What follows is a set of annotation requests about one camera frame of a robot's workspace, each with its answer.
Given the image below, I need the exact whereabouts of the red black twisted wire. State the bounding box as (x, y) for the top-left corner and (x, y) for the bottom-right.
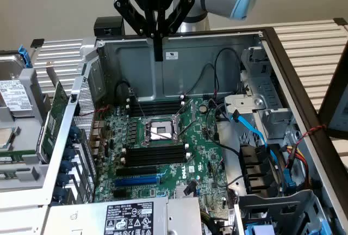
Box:
(295, 124), (327, 149)

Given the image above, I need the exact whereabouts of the thin black wire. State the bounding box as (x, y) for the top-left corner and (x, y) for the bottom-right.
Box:
(213, 47), (243, 101)
(183, 63), (218, 96)

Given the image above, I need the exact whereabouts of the dark framed display panel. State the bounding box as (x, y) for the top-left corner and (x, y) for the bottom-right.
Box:
(317, 51), (348, 140)

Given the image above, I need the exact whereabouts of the bare metal disk bay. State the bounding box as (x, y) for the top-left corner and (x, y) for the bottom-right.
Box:
(224, 46), (299, 142)

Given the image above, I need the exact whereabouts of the silver power supply with label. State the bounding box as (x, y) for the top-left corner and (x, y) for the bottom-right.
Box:
(47, 195), (203, 235)

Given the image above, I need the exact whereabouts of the grey plastic parts rack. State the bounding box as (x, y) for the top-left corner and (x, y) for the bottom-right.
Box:
(0, 67), (53, 192)

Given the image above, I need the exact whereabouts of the black box with socket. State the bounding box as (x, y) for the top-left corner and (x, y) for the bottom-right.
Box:
(94, 16), (126, 39)

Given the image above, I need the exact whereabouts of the blue card retention clip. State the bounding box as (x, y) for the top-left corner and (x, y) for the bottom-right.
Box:
(60, 160), (74, 175)
(57, 174), (70, 189)
(64, 146), (77, 163)
(52, 187), (66, 202)
(69, 125), (81, 145)

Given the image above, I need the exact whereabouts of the black wire plug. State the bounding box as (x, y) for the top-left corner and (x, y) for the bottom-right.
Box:
(184, 180), (197, 196)

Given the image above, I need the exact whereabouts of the blue expansion slot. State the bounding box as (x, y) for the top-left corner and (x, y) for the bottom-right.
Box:
(114, 176), (160, 189)

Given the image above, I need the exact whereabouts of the black fan shroud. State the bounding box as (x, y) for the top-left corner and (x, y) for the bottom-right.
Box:
(238, 144), (286, 195)

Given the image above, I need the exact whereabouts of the thin metal locking lever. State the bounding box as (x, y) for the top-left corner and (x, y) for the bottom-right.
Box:
(145, 128), (177, 141)
(129, 89), (150, 119)

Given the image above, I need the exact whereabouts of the metal socket cover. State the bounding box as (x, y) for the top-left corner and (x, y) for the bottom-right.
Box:
(173, 100), (197, 138)

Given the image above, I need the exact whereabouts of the grey perforated disk bay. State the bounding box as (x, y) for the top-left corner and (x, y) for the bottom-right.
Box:
(233, 189), (339, 235)

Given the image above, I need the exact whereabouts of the long black expansion slot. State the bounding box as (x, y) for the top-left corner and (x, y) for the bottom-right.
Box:
(116, 165), (158, 178)

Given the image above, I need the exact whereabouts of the green Dell motherboard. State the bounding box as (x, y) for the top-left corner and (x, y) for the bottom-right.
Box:
(94, 97), (229, 208)

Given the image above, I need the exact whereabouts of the green RAM stick white label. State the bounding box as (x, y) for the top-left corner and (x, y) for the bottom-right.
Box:
(0, 149), (38, 164)

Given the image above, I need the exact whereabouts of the black wire loop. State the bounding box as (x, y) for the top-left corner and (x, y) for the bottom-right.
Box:
(115, 81), (136, 103)

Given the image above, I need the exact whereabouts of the black RAM slot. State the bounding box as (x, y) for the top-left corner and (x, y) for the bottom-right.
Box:
(122, 148), (190, 158)
(122, 144), (190, 153)
(126, 95), (187, 104)
(126, 98), (187, 108)
(127, 106), (185, 118)
(122, 152), (190, 163)
(126, 102), (187, 112)
(122, 157), (190, 168)

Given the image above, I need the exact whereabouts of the metal CPU socket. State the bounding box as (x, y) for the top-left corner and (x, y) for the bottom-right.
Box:
(141, 114), (182, 147)

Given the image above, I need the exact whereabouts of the yellow black power wire bundle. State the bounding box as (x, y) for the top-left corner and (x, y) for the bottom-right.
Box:
(201, 209), (234, 235)

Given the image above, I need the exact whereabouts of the yellow red orange wire bundle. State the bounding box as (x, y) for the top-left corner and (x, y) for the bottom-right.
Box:
(279, 144), (310, 191)

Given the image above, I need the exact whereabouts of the hard disk with blue rails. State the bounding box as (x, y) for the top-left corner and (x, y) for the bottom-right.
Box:
(0, 44), (36, 119)

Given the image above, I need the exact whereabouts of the silver CPU chip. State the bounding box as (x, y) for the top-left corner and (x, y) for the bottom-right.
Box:
(0, 127), (15, 149)

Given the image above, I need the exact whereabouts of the short black expansion slot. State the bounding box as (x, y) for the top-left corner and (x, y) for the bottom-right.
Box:
(112, 189), (129, 200)

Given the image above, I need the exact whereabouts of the grey metal PC case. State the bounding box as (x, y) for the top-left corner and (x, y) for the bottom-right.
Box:
(40, 27), (348, 235)

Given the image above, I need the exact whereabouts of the blue plastic drive carrier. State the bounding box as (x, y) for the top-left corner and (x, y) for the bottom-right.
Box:
(244, 222), (277, 235)

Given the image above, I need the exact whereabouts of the small silver heatsink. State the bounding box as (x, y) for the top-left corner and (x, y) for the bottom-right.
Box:
(173, 184), (199, 199)

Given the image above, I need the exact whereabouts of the thin red wire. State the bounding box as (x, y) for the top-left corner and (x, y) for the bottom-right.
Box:
(74, 104), (112, 118)

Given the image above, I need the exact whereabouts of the thick black wire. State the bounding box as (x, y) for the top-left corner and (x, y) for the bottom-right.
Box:
(205, 99), (241, 156)

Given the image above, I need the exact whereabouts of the blue SATA wire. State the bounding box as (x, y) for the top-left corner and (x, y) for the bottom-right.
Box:
(230, 110), (272, 154)

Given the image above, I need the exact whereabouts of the green expansion card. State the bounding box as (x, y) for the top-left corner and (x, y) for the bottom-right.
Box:
(35, 60), (71, 165)

